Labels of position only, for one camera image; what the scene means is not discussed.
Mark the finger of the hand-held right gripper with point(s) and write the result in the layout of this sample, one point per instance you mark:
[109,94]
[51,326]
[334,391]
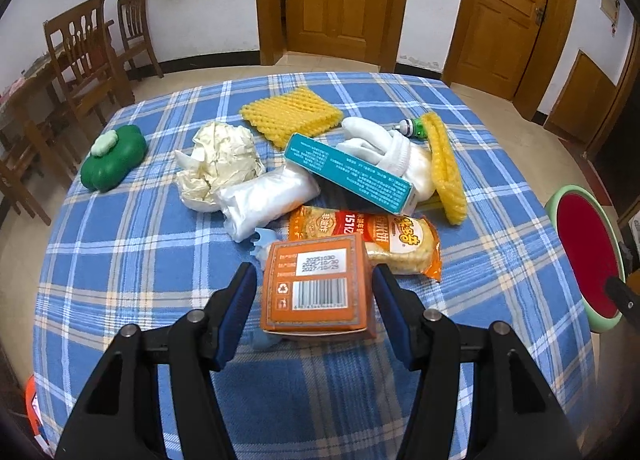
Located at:
[625,297]

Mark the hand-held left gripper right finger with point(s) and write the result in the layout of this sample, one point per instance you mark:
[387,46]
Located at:
[392,312]

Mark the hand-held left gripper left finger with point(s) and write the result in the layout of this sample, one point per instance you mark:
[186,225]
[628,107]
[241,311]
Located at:
[239,312]

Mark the orange cardboard box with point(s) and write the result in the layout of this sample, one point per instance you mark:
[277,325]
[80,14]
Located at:
[320,295]

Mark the clear plastic bag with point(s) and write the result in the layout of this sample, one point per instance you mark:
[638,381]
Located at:
[265,200]

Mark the teal and white carton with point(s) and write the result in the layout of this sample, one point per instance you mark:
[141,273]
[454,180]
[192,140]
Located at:
[350,169]

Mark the red stool with green rim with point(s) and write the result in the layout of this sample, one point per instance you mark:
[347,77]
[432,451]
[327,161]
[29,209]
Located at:
[585,250]

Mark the orange biscuit packet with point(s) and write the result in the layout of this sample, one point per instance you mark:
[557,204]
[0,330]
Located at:
[405,245]

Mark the light blue plastic piece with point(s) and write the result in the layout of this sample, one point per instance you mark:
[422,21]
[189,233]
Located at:
[261,246]

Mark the blue plaid tablecloth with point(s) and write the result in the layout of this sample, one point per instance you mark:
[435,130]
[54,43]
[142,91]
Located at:
[150,265]

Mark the long yellow foam net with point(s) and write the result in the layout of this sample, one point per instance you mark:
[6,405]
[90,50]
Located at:
[450,179]

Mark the crumpled white paper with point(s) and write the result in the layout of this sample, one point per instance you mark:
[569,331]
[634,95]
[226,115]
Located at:
[220,154]

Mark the white cloth glove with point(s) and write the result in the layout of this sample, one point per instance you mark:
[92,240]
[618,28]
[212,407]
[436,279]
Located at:
[380,144]

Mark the small bottle with green cap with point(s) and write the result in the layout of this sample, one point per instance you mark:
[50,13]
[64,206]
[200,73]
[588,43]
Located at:
[412,128]

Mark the green clover-shaped container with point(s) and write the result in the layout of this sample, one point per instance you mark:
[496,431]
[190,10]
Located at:
[120,162]

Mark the flat yellow foam net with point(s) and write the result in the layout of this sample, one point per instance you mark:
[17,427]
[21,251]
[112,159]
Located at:
[290,112]

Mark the low wooden cabinet door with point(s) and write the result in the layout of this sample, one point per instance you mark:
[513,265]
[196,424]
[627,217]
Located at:
[582,94]

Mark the orange plastic object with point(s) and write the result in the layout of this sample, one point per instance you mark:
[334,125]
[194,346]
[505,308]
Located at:
[35,410]

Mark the wooden chair with curved back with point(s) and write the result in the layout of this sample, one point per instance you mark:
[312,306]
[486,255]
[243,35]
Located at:
[20,179]

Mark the wooden dining table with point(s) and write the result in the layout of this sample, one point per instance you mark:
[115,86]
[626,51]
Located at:
[30,87]

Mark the large wooden chair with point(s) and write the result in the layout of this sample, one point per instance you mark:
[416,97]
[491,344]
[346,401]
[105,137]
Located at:
[82,39]

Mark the small wooden chair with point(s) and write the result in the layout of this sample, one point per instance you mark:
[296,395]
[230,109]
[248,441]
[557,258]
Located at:
[135,14]

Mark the wall electrical box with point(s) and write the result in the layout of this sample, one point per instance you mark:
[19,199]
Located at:
[610,4]

